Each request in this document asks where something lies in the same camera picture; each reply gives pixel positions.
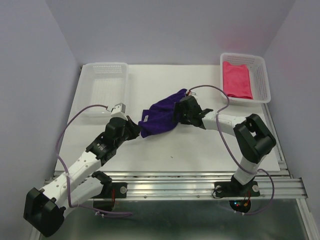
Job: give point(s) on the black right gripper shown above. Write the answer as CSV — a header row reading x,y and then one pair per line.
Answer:
x,y
178,108

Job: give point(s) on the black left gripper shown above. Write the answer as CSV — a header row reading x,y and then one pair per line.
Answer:
x,y
135,129

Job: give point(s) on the purple towel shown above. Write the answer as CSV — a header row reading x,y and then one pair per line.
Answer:
x,y
158,118

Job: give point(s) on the pink microfiber towel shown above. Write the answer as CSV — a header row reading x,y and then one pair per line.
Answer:
x,y
236,81

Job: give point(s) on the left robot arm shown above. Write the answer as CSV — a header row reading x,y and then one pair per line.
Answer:
x,y
46,208

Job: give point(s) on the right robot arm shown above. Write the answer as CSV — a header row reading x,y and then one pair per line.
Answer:
x,y
254,138

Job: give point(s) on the white left plastic basket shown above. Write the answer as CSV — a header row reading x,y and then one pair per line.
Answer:
x,y
101,83

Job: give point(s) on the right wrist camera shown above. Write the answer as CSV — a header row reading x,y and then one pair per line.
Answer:
x,y
191,93

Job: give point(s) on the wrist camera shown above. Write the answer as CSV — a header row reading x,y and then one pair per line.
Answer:
x,y
119,111
191,93

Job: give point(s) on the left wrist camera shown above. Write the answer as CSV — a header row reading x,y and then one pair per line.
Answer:
x,y
119,111

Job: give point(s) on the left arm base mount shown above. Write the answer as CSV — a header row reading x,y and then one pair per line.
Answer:
x,y
103,187

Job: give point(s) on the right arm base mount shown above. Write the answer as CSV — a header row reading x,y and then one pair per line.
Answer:
x,y
233,189

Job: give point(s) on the aluminium rail frame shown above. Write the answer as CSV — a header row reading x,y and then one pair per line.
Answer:
x,y
170,180

